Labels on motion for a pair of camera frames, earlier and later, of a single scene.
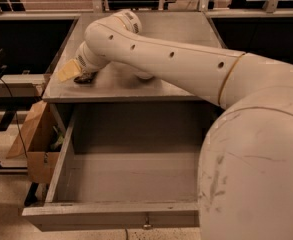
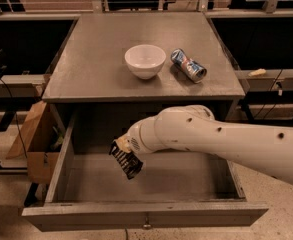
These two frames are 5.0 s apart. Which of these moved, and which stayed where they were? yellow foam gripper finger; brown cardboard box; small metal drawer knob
Moved: yellow foam gripper finger
Stayed: brown cardboard box; small metal drawer knob
